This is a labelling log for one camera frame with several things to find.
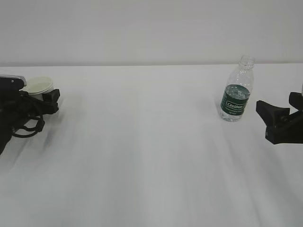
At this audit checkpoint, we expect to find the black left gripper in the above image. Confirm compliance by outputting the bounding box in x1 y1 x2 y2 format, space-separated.
0 89 60 153

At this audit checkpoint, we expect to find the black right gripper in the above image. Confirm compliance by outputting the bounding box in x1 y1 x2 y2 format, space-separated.
256 92 303 144

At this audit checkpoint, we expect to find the white paper cup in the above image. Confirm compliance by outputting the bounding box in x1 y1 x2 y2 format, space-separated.
22 77 53 101

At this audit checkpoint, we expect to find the clear water bottle green label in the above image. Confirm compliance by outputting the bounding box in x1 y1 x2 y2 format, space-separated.
220 55 255 122

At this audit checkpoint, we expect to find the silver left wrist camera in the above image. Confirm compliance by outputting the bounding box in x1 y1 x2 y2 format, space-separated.
0 75 27 91

